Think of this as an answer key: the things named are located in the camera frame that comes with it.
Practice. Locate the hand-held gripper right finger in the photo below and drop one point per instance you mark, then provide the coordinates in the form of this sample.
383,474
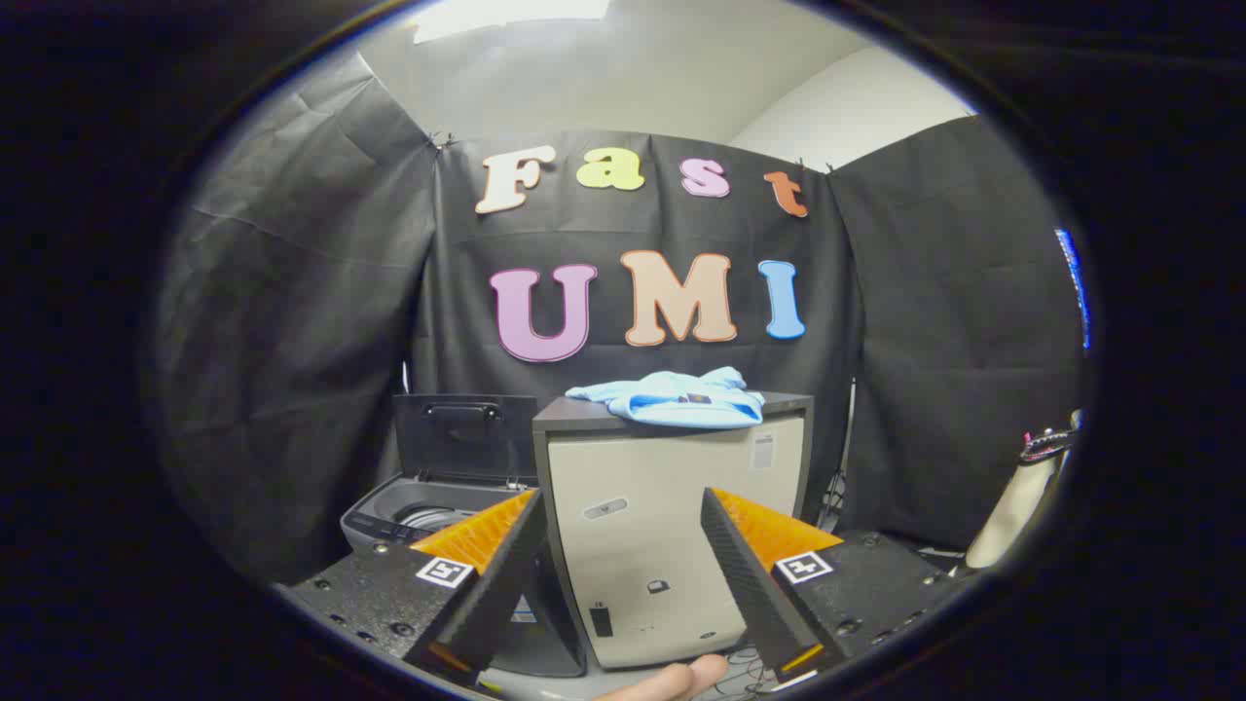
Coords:
745,574

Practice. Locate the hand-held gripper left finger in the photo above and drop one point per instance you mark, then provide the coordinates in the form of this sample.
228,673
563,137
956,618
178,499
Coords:
506,574

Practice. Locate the grey washing machine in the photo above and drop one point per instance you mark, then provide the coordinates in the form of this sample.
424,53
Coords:
389,511

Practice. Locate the light blue shirt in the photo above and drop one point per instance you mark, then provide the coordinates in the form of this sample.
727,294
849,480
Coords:
681,399

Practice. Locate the beige cabinet with dark top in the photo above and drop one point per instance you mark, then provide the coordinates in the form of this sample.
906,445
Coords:
642,467

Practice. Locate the black backdrop cloth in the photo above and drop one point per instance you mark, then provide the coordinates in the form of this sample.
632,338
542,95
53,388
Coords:
311,321

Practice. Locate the blue lit screen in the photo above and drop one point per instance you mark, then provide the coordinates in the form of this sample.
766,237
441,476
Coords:
1073,282

